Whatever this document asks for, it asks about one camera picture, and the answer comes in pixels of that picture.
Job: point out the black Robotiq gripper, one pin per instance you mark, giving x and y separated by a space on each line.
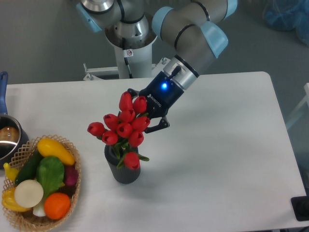
160 94

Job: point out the red tulip bouquet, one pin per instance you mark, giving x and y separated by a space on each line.
123 133

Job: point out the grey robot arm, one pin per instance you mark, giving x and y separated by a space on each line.
192 31

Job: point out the dark grey ribbed vase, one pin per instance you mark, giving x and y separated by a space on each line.
123 174

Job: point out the purple red onion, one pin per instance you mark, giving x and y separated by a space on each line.
70 176

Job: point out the yellow squash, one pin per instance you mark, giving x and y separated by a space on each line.
49 147

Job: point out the green lettuce leaf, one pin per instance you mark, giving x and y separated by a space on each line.
50 174

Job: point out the woven wicker basket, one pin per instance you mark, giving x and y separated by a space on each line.
26 221

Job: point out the orange fruit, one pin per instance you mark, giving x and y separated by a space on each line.
57 205

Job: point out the green cucumber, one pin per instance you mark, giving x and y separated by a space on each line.
29 169

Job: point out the yellow banana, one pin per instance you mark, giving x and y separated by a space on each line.
11 173

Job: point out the blue bag on floor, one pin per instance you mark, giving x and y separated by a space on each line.
288 15

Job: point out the yellow bell pepper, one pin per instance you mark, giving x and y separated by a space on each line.
9 202

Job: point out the black device at table edge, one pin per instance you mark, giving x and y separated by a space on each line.
301 207

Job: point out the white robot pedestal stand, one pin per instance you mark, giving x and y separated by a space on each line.
130 63

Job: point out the blue handled saucepan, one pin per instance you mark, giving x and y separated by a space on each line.
12 135

